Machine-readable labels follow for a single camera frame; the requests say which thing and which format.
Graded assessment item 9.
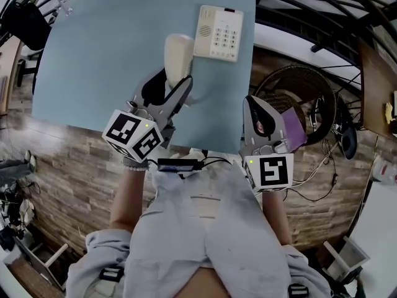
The person's light grey shirt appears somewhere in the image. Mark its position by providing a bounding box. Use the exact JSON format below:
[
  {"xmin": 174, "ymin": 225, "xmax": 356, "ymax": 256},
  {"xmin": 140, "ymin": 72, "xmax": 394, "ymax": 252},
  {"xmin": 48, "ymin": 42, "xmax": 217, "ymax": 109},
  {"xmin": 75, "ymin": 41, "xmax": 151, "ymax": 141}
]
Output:
[{"xmin": 65, "ymin": 228, "xmax": 331, "ymax": 298}]

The dark wicker chair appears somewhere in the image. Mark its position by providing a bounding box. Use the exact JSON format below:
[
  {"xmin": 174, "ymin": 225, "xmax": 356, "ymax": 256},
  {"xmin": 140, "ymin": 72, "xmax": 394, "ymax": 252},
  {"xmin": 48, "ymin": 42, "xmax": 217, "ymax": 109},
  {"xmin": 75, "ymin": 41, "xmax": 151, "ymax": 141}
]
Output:
[{"xmin": 252, "ymin": 65, "xmax": 337, "ymax": 147}]

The clear drinking glass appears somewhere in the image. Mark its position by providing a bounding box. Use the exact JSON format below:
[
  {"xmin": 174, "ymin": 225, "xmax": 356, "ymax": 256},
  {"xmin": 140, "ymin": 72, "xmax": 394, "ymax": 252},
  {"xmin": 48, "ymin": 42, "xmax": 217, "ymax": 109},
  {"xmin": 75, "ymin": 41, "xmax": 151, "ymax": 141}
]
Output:
[{"xmin": 56, "ymin": 0, "xmax": 74, "ymax": 16}]

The clear plastic bag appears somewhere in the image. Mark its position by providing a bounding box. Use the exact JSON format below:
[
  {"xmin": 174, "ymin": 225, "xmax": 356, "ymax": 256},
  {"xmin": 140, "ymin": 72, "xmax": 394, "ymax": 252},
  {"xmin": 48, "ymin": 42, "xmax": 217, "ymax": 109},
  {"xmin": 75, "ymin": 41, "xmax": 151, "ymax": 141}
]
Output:
[{"xmin": 372, "ymin": 155, "xmax": 397, "ymax": 184}]

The white panel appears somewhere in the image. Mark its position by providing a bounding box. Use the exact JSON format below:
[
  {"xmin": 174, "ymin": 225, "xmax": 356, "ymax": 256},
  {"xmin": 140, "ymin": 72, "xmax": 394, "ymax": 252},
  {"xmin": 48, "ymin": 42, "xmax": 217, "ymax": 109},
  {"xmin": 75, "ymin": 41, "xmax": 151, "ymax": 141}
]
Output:
[{"xmin": 350, "ymin": 178, "xmax": 397, "ymax": 262}]

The black metal railing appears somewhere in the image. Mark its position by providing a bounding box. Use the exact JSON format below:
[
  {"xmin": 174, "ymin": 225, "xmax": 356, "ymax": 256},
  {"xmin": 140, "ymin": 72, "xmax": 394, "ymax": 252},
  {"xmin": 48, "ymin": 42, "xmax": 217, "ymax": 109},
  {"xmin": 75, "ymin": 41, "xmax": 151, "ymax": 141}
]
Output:
[{"xmin": 244, "ymin": 0, "xmax": 397, "ymax": 105}]

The white bead bracelet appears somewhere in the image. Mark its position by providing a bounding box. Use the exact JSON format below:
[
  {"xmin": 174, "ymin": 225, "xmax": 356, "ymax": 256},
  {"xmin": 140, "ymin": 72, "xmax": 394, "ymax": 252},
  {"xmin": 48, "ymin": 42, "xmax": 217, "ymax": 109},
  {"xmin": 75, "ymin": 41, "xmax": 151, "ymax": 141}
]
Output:
[{"xmin": 123, "ymin": 156, "xmax": 149, "ymax": 173}]

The black battery pack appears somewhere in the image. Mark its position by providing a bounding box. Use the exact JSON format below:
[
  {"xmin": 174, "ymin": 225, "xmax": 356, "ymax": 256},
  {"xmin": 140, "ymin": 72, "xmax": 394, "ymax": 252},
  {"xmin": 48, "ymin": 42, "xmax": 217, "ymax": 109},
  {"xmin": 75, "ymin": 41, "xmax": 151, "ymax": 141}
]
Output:
[{"xmin": 157, "ymin": 158, "xmax": 205, "ymax": 173}]

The tangle of floor cables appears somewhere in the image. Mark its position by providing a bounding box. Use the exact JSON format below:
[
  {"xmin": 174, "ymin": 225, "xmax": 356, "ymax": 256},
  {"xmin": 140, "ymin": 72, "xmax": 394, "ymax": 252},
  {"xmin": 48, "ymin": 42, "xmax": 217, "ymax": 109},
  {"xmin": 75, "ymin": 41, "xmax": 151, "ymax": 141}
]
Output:
[{"xmin": 310, "ymin": 97, "xmax": 364, "ymax": 202}]

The yellow object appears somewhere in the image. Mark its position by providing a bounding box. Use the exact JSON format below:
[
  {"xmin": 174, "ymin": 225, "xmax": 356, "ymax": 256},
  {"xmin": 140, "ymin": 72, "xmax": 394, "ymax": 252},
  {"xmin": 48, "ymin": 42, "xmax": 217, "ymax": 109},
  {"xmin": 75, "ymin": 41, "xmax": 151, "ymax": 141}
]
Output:
[{"xmin": 384, "ymin": 102, "xmax": 395, "ymax": 124}]

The black office chair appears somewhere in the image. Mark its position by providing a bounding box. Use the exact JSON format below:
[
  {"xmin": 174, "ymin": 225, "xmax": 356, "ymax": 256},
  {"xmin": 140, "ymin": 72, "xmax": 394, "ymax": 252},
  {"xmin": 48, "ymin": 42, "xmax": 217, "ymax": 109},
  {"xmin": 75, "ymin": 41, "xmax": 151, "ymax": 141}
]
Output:
[{"xmin": 1, "ymin": 1, "xmax": 52, "ymax": 53}]

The person's right forearm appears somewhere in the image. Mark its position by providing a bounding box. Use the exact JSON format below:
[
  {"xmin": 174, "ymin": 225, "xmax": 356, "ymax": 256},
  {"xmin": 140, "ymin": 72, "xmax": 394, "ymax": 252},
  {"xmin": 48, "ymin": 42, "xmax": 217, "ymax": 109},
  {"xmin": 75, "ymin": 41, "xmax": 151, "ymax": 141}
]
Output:
[{"xmin": 262, "ymin": 191, "xmax": 293, "ymax": 246}]

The light blue table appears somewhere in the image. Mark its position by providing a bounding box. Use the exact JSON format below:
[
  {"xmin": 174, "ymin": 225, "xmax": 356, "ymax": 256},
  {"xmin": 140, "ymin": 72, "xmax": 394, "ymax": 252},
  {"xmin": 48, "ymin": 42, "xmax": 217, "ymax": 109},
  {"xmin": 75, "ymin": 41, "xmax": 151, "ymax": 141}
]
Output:
[{"xmin": 30, "ymin": 0, "xmax": 257, "ymax": 153}]

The white shelf unit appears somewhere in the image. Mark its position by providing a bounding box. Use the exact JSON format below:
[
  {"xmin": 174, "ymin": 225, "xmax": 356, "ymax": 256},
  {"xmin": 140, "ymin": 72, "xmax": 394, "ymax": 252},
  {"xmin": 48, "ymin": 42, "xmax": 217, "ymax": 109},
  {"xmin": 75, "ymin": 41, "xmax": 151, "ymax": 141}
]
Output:
[{"xmin": 322, "ymin": 236, "xmax": 372, "ymax": 284}]

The black round stand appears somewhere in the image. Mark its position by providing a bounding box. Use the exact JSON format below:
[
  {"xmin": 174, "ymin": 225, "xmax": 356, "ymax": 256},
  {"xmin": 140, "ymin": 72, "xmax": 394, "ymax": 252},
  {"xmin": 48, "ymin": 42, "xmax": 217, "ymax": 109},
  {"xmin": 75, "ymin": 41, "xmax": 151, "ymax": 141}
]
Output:
[{"xmin": 340, "ymin": 125, "xmax": 358, "ymax": 160}]

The dark wooden desk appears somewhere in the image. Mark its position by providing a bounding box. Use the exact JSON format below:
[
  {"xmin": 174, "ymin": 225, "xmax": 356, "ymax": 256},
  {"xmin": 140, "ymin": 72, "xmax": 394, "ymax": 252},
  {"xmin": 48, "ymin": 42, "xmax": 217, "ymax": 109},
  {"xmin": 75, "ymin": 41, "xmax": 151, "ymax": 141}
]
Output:
[{"xmin": 356, "ymin": 38, "xmax": 397, "ymax": 140}]

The person's left forearm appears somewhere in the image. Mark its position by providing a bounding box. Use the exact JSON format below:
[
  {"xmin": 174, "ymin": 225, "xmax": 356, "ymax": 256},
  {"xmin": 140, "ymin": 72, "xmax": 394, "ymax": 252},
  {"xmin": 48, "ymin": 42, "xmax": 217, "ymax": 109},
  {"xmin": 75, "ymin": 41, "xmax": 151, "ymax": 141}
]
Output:
[{"xmin": 110, "ymin": 169, "xmax": 150, "ymax": 232}]

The black strap buckle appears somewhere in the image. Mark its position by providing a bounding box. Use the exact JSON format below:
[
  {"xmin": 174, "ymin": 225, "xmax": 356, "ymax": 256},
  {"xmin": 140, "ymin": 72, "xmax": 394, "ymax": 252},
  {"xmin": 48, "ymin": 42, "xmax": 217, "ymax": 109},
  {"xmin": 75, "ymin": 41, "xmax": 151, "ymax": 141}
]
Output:
[
  {"xmin": 99, "ymin": 267, "xmax": 125, "ymax": 282},
  {"xmin": 288, "ymin": 283, "xmax": 308, "ymax": 298}
]

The wooden cabinet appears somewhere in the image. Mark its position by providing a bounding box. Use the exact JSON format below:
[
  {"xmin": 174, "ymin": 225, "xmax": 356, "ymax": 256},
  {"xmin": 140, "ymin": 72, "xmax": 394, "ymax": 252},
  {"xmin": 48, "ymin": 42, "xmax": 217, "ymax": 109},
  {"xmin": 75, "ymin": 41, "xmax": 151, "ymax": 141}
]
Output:
[{"xmin": 2, "ymin": 242, "xmax": 69, "ymax": 293}]

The cream telephone handset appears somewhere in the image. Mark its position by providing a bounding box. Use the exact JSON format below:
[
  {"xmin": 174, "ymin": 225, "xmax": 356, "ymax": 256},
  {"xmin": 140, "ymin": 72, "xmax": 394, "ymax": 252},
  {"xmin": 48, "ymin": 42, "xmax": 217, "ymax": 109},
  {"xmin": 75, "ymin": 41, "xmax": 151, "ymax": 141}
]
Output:
[{"xmin": 163, "ymin": 33, "xmax": 195, "ymax": 89}]

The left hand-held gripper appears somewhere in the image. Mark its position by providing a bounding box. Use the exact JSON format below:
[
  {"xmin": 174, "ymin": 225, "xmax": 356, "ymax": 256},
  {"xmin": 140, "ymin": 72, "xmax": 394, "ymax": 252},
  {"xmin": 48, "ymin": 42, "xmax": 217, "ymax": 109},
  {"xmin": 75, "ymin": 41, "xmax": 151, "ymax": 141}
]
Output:
[{"xmin": 101, "ymin": 66, "xmax": 194, "ymax": 164}]

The cream telephone base with keypad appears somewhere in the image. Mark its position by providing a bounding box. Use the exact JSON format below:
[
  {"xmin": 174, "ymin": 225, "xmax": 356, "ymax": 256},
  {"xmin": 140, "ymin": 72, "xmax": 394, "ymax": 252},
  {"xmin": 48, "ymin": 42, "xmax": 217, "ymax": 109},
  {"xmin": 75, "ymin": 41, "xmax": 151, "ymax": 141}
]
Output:
[{"xmin": 193, "ymin": 4, "xmax": 245, "ymax": 63}]

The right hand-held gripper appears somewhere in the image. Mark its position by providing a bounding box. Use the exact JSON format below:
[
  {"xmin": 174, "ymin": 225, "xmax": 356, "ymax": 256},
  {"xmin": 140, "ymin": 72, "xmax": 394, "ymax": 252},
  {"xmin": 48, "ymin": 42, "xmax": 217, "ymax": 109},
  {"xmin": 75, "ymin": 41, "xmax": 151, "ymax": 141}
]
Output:
[{"xmin": 238, "ymin": 95, "xmax": 295, "ymax": 195}]

